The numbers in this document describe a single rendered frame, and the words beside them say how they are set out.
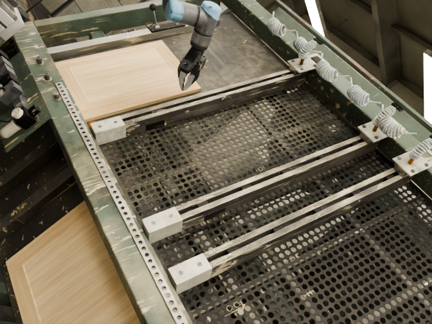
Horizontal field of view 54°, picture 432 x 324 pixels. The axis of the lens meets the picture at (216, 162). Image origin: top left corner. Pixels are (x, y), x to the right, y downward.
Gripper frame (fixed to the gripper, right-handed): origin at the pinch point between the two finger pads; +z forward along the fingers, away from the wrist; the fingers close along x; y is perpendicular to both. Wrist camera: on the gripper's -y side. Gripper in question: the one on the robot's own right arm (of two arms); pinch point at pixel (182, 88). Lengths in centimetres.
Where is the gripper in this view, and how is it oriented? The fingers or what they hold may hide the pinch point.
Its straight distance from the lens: 177.4
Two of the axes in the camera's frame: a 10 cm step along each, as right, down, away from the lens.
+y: 3.2, -5.0, 8.1
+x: -8.9, -4.5, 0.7
